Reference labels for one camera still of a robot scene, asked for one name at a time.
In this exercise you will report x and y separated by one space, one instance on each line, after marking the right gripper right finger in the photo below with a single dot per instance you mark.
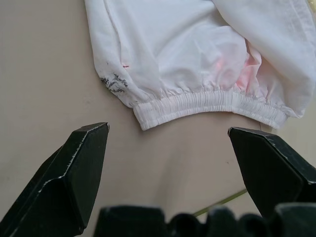
271 170

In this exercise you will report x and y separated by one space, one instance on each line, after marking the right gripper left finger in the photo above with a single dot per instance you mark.
56 192

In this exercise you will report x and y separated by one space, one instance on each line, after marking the white cloth garment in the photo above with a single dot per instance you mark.
172 49

